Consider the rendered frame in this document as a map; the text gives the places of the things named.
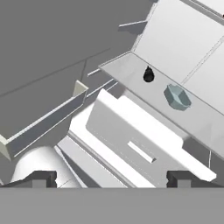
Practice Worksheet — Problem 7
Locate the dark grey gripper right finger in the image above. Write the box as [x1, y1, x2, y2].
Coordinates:
[165, 170, 223, 189]

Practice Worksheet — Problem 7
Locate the black bottle-shaped item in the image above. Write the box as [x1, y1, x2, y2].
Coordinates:
[143, 66, 156, 83]

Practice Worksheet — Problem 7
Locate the white rounded object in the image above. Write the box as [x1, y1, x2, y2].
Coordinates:
[10, 144, 81, 189]

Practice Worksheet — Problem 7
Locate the small grey door shelf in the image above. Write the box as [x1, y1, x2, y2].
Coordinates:
[117, 19, 149, 35]

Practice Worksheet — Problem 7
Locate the grey fridge door bin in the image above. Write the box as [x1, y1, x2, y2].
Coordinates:
[0, 80, 89, 162]

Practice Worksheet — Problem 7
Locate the white fridge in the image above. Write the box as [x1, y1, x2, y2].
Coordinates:
[53, 0, 224, 189]

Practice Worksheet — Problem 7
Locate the grey fridge door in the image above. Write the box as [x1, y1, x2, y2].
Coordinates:
[0, 0, 159, 186]

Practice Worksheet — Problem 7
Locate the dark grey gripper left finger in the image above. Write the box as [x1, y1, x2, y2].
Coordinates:
[0, 170, 58, 189]

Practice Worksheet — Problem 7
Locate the white fridge drawer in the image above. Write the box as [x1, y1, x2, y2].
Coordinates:
[68, 88, 218, 189]

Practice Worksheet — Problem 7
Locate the glass fridge shelf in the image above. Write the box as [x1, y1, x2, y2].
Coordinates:
[98, 51, 224, 160]

